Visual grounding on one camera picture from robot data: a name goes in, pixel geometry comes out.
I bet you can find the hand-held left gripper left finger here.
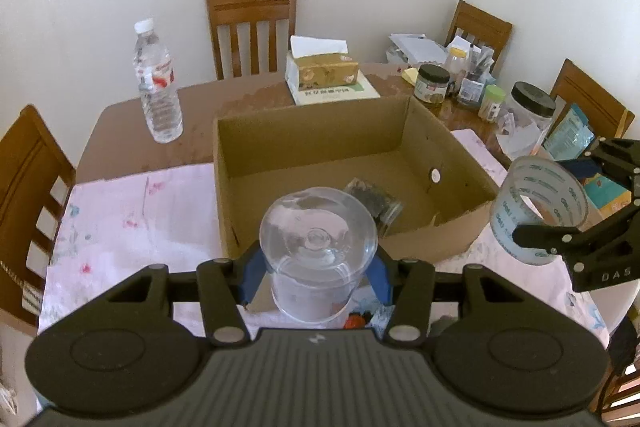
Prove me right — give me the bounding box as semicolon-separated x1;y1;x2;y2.
100;251;274;348

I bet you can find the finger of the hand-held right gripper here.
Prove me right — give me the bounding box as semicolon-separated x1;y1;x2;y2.
512;206;640;269
555;138;640;206

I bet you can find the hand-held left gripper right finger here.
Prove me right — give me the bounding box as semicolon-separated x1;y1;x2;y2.
364;250;534;348

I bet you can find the clear packing tape roll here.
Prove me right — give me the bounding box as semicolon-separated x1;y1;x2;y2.
489;156;590;267

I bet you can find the clear plastic jar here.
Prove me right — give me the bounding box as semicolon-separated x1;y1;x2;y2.
259;188;378;324

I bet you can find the brown cardboard box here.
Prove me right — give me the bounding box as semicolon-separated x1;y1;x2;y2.
212;96;513;265

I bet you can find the brown wooden desktop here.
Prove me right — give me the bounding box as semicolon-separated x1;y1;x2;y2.
75;62;551;184

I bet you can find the teal orange small box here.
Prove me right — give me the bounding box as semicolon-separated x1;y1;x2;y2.
582;172;632;214

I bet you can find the blue foil packet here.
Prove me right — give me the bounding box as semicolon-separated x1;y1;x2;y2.
542;103;597;160

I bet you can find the brown wooden chair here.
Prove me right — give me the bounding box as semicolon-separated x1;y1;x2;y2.
445;0;513;75
0;104;77;325
550;59;636;140
205;0;299;81

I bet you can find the dark clear plastic packet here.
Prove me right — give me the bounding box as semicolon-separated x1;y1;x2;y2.
345;178;404;238

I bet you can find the large clear black lid jar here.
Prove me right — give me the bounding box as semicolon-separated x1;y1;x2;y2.
496;82;557;160

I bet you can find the pink floral tablecloth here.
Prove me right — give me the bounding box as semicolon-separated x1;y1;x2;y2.
39;129;610;348

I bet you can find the green lid bottle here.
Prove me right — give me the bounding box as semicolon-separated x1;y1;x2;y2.
477;85;506;122

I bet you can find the clear pen holder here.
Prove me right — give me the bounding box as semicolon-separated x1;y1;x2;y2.
455;42;497;108

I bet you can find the yellow lid bottle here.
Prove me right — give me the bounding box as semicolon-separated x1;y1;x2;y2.
445;47;471;84

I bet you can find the white green book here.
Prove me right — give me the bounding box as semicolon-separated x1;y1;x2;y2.
289;74;382;106

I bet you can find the small black lid jar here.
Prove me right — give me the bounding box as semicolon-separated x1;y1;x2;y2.
413;64;452;106

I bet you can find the clear plastic water bottle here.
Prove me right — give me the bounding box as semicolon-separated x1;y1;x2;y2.
132;18;184;144

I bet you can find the yellow patterned tissue box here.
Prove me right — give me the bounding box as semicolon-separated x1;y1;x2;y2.
285;35;360;92

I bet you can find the white chair tag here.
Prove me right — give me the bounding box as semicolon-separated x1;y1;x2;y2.
21;284;45;316

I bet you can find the pile of white papers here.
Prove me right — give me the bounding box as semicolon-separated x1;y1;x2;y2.
386;33;448;68

